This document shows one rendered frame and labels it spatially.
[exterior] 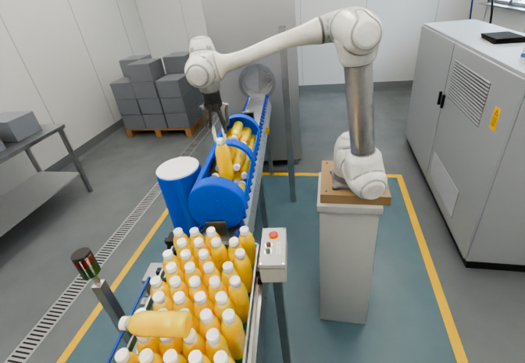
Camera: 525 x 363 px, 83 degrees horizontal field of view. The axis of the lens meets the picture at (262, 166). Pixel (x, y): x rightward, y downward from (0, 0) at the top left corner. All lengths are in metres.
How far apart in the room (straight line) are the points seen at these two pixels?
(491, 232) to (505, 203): 0.25
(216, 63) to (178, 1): 5.72
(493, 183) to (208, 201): 1.76
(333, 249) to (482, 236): 1.21
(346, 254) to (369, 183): 0.63
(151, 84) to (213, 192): 3.73
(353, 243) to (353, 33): 1.11
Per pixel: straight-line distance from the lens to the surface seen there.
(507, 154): 2.26
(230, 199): 1.42
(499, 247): 2.74
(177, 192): 1.96
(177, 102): 4.91
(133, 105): 5.33
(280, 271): 1.19
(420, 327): 2.41
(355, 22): 1.07
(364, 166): 1.29
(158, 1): 6.97
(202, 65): 1.06
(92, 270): 1.27
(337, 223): 1.65
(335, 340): 2.26
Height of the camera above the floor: 1.98
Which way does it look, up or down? 31 degrees down
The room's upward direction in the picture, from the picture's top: 7 degrees counter-clockwise
